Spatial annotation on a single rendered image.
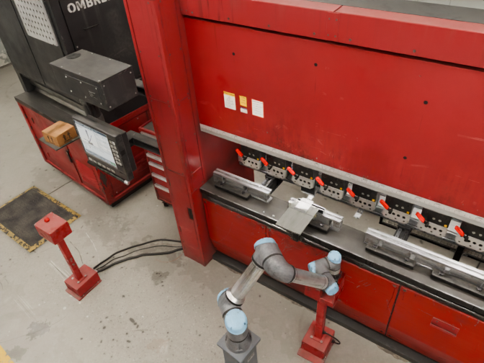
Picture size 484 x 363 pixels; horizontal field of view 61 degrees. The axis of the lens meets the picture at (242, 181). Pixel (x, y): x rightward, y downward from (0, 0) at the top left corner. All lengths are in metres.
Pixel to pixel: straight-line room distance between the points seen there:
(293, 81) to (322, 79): 0.17
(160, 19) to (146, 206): 2.43
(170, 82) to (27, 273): 2.45
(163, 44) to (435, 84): 1.46
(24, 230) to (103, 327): 1.57
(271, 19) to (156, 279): 2.45
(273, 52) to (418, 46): 0.75
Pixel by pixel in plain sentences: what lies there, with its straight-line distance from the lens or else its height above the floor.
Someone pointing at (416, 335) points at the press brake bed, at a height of 0.36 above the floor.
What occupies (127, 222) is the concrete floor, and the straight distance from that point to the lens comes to 4.34.
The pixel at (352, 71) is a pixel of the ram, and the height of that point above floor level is 2.02.
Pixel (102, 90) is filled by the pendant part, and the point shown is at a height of 1.89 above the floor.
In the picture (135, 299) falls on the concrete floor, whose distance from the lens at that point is 3.71.
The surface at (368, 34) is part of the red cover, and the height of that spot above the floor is 2.22.
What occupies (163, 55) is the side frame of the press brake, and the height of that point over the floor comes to 1.98.
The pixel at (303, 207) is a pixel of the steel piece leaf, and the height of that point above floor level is 1.00.
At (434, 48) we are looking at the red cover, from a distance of 1.97.
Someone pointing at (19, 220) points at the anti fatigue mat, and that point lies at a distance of 4.89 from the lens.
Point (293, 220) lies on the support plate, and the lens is 2.70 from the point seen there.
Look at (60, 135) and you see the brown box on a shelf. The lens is 3.83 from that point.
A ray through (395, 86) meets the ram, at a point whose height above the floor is 1.99.
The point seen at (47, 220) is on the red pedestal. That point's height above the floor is 0.82.
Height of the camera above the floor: 2.94
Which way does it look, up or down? 40 degrees down
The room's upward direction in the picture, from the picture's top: 5 degrees counter-clockwise
